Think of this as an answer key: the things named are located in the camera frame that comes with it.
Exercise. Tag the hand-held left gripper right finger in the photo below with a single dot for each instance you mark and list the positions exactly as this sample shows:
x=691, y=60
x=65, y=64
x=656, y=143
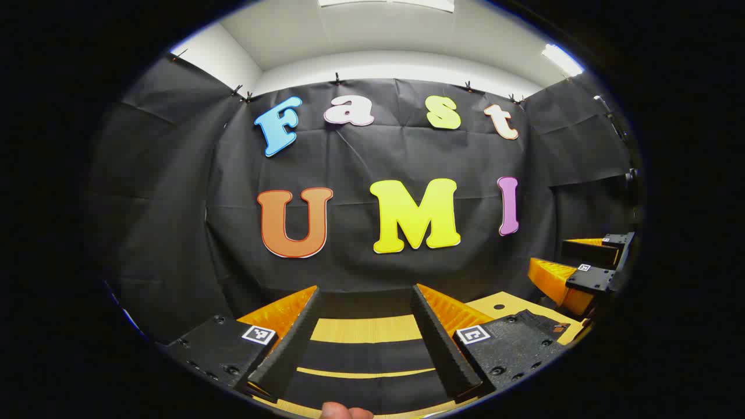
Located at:
x=439, y=343

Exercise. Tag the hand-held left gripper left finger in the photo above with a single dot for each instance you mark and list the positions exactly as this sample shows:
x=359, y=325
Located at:
x=291, y=343

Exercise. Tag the grey metal stand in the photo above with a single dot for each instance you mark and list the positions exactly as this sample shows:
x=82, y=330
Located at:
x=605, y=107

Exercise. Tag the dark grey jeans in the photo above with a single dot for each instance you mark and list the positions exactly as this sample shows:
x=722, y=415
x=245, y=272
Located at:
x=366, y=356

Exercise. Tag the row of black cloth clips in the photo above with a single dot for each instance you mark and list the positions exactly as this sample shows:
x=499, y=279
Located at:
x=336, y=78

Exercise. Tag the rectangular ceiling light panel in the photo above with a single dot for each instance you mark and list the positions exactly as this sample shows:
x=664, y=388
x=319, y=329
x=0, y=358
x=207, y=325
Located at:
x=561, y=59

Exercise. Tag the black backdrop cloth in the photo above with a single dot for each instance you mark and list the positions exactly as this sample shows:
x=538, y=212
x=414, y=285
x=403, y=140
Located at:
x=361, y=157

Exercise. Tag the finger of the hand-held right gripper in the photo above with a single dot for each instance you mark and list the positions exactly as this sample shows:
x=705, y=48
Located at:
x=591, y=280
x=588, y=253

